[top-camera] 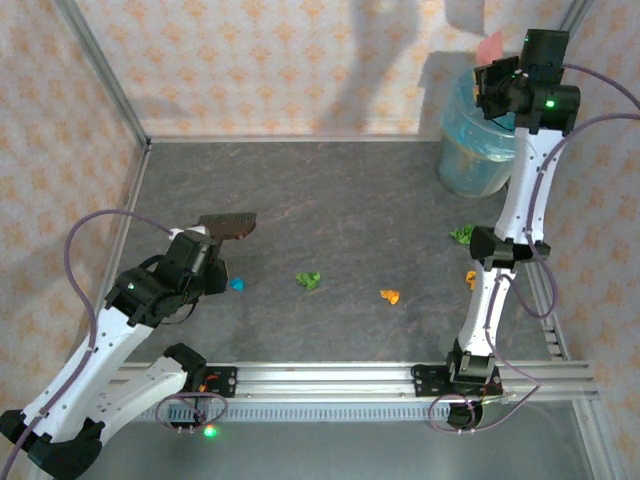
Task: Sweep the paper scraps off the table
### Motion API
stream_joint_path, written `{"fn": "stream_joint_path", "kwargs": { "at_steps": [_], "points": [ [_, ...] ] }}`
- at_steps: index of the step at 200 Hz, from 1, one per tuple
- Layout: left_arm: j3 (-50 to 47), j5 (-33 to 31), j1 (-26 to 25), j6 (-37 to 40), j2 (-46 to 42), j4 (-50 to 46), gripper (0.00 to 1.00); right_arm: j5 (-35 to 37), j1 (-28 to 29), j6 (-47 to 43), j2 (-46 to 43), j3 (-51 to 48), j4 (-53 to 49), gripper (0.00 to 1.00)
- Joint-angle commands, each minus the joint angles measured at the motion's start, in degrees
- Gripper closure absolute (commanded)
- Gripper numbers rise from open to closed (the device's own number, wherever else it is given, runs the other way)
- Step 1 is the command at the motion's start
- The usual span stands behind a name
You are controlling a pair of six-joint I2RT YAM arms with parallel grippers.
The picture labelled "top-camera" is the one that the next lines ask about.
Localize pink plastic dustpan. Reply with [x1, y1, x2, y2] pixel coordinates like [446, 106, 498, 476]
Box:
[476, 29, 504, 62]

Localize brown hand brush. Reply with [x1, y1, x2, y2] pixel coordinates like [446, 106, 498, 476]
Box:
[197, 211, 259, 242]

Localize bin with blue bag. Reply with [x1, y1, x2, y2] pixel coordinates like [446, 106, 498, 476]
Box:
[435, 67, 521, 199]

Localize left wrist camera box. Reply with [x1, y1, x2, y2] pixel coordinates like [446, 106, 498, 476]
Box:
[168, 225, 209, 240]

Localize aluminium frame post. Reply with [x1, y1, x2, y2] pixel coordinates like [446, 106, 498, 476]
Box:
[559, 0, 596, 32]
[52, 0, 151, 151]

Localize aluminium table edge rail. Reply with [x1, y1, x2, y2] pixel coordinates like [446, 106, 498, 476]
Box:
[527, 259, 572, 362]
[144, 133, 444, 146]
[102, 147, 151, 301]

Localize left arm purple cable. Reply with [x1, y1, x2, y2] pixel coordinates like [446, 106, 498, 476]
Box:
[0, 208, 229, 480]

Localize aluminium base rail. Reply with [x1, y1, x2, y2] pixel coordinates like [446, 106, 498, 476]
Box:
[107, 362, 600, 401]

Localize grey slotted cable duct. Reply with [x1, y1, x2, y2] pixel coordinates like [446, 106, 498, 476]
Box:
[134, 403, 591, 424]

